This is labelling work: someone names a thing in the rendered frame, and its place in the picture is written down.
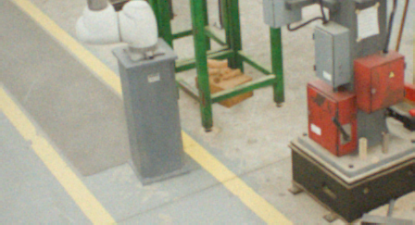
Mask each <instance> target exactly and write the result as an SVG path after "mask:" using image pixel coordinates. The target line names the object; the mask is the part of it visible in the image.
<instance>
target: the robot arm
mask: <svg viewBox="0 0 415 225"><path fill-rule="evenodd" d="M76 32H77V35H78V37H79V40H80V41H82V42H83V43H85V44H94V45H101V44H117V43H120V42H124V43H127V44H128V46H126V47H123V52H125V53H126V54H127V55H128V56H129V58H131V59H132V62H136V61H140V60H143V59H146V58H148V59H149V60H152V59H154V56H164V55H166V53H165V50H162V48H161V47H159V44H158V41H157V22H156V18H155V17H154V12H153V11H152V9H151V7H150V6H149V5H148V4H147V3H146V2H145V1H144V0H132V1H131V2H129V3H127V4H126V6H124V7H123V10H122V11H120V12H115V10H114V8H113V6H112V5H111V4H110V3H108V2H107V0H87V6H86V8H85V9H84V10H83V16H82V17H79V19H78V20H77V22H76Z"/></svg>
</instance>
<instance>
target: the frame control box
mask: <svg viewBox="0 0 415 225"><path fill-rule="evenodd" d="M288 1H291V0H263V22H264V23H265V24H266V25H269V26H270V27H272V28H274V29H276V28H280V27H282V26H285V25H287V30H288V31H297V30H299V29H300V28H303V27H305V25H308V24H309V23H310V22H313V21H315V20H317V19H321V21H322V23H321V24H322V26H324V19H323V17H315V18H313V19H309V20H308V21H306V22H304V23H302V24H301V25H298V26H296V27H295V28H290V25H291V24H292V23H294V22H298V21H301V20H302V8H299V9H297V10H295V11H288V10H287V9H286V2H288Z"/></svg>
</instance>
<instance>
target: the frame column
mask: <svg viewBox="0 0 415 225"><path fill-rule="evenodd" d="M335 1H337V2H338V3H340V9H339V10H338V11H334V12H332V11H330V10H329V9H328V17H329V21H332V22H335V23H337V24H338V25H341V26H343V27H344V28H347V29H349V50H350V82H348V83H344V84H341V86H344V87H345V88H347V89H348V90H349V91H351V92H353V93H354V59H356V58H361V57H363V56H368V55H369V54H371V53H376V52H378V51H380V50H383V49H384V43H385V35H386V32H387V0H370V1H368V2H365V3H359V2H357V1H355V0H335ZM385 110H386V109H382V110H380V111H378V112H374V113H372V114H370V115H368V114H367V113H366V112H363V111H362V110H360V109H358V150H357V151H359V140H360V139H361V138H364V139H366V148H369V147H370V146H372V145H376V144H378V143H382V142H383V131H388V132H389V139H391V138H392V137H393V136H392V134H391V132H390V130H389V129H388V126H387V122H386V119H384V111H385ZM357 151H355V152H357Z"/></svg>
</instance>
